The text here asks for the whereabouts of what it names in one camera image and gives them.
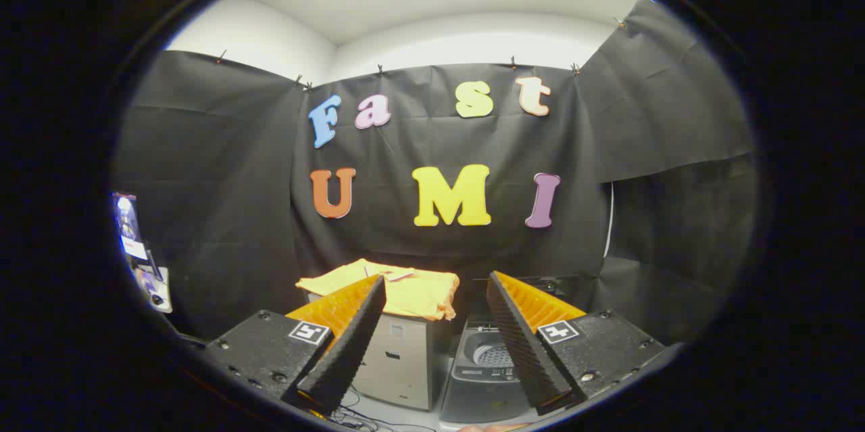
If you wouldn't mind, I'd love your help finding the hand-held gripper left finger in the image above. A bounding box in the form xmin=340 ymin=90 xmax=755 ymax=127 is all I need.
xmin=205 ymin=274 xmax=388 ymax=416

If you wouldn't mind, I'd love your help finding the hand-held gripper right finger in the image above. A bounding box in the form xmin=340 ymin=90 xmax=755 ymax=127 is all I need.
xmin=485 ymin=270 xmax=668 ymax=416

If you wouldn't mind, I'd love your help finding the grey washing machine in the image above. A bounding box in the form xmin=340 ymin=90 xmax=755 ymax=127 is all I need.
xmin=441 ymin=320 xmax=541 ymax=425

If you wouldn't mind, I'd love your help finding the orange polo shirt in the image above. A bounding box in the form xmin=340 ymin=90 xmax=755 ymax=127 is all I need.
xmin=295 ymin=258 xmax=461 ymax=322

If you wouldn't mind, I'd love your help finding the grey cabinet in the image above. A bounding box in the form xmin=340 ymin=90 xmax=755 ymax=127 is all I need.
xmin=307 ymin=293 xmax=437 ymax=411

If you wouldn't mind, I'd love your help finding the black backdrop cloth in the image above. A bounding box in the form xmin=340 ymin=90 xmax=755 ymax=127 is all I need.
xmin=112 ymin=0 xmax=758 ymax=352

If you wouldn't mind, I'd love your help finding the dark screen device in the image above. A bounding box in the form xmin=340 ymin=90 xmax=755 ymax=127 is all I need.
xmin=112 ymin=192 xmax=149 ymax=260

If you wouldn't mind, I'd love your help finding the black cables bundle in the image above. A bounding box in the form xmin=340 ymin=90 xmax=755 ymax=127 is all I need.
xmin=328 ymin=385 xmax=440 ymax=432

